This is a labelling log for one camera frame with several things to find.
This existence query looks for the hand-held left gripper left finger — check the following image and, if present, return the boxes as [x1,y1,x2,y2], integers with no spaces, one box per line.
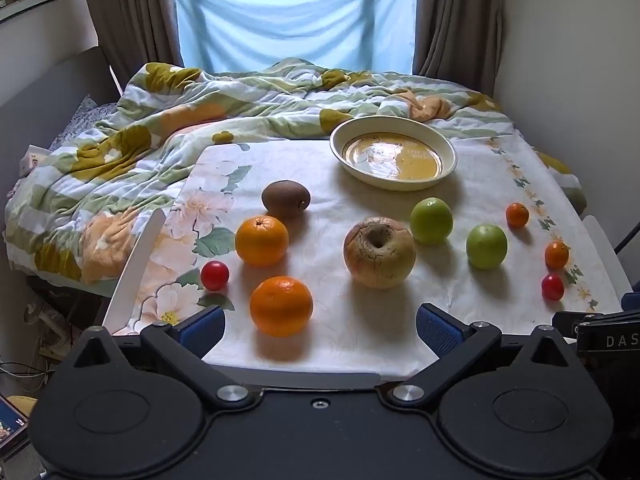
[62,305,256,408]

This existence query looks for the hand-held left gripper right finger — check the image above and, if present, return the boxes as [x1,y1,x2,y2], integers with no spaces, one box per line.
[387,302,581,406]

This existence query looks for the red cherry tomato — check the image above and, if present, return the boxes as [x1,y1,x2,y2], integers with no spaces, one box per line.
[200,260,231,292]
[541,273,565,301]

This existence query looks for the large orange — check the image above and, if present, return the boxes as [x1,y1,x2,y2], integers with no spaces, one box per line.
[235,215,290,267]
[249,276,314,337]

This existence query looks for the wrinkled yellow apple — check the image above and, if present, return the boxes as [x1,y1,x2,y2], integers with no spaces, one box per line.
[343,216,417,289]

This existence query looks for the green apple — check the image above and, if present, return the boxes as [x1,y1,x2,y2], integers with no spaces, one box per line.
[410,197,454,245]
[466,224,508,270]

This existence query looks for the cream bowl with yellow inside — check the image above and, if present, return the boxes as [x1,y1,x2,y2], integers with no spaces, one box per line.
[329,115,458,192]

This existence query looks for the brown kiwi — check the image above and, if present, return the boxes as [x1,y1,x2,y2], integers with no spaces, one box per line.
[261,180,311,219]

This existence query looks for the floral white tablecloth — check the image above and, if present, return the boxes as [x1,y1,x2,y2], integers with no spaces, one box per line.
[112,135,623,386]

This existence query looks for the colourful book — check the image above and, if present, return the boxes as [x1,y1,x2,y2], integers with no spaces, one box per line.
[0,394,30,445]

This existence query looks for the striped floral blanket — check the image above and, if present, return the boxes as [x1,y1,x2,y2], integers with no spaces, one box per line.
[4,57,588,286]

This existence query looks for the small white box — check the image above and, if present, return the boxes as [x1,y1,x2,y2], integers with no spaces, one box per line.
[19,144,50,177]

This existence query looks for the blue patterned pillow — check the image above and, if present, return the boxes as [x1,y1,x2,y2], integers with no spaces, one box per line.
[47,94,118,151]

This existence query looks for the grey bed headboard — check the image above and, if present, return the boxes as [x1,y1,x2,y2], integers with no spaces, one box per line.
[0,47,123,171]

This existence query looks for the light blue window sheet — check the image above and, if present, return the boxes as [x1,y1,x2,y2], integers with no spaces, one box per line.
[172,0,418,76]

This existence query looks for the black cable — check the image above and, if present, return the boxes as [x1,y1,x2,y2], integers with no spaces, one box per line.
[614,222,640,256]

